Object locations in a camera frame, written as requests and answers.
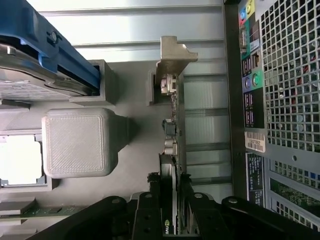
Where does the black service label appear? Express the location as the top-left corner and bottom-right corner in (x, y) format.
(245, 152), (265, 209)

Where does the barcode sticker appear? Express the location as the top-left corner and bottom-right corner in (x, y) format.
(245, 130), (267, 153)

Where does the grey printed parts rack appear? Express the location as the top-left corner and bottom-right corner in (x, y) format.
(0, 59), (186, 226)

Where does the green RAM stick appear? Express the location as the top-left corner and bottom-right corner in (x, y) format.
(0, 204), (77, 221)

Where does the black open PC case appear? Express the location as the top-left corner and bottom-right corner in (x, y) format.
(223, 0), (320, 232)

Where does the CPU chip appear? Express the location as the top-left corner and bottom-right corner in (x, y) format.
(0, 134), (43, 186)

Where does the silver hard disk drive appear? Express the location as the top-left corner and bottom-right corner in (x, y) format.
(0, 43), (94, 101)

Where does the blue disk caddy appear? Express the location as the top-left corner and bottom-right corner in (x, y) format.
(0, 0), (101, 96)

